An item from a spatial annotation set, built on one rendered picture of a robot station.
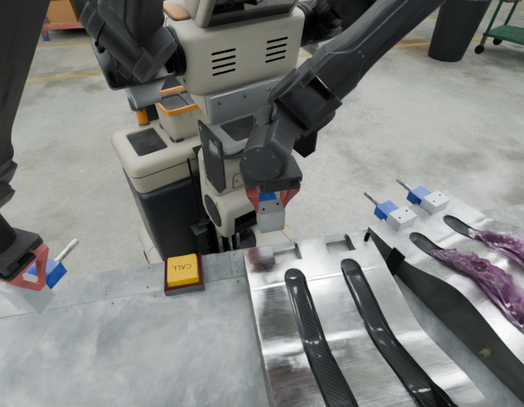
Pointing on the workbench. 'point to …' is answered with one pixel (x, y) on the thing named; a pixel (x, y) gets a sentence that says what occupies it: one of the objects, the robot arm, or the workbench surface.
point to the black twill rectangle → (394, 261)
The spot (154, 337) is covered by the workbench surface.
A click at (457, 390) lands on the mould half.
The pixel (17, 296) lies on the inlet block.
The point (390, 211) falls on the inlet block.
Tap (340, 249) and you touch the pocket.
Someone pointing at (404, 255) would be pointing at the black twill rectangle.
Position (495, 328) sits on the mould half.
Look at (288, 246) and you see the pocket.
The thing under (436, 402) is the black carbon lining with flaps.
